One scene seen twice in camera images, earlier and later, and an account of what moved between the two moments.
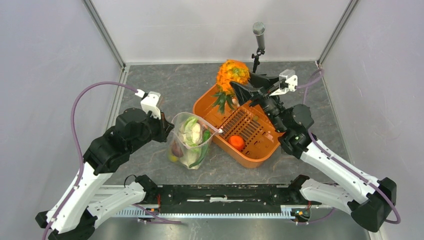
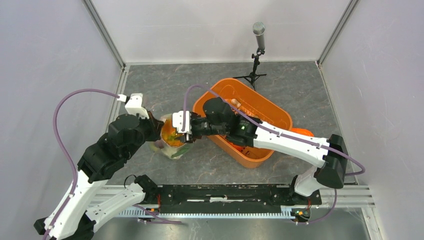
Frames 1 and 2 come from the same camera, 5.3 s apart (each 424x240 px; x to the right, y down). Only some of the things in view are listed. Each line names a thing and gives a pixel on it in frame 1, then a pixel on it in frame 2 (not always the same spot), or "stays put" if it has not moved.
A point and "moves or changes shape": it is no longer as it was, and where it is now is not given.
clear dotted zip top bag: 191,137 moves or changes shape
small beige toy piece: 235,101 stays put
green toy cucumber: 206,139 -> 181,151
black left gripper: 165,125 stays put
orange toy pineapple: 229,71 -> 169,134
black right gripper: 242,92 -> 193,135
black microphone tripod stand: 259,51 stays put
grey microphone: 258,29 stays put
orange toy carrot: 237,142 stays put
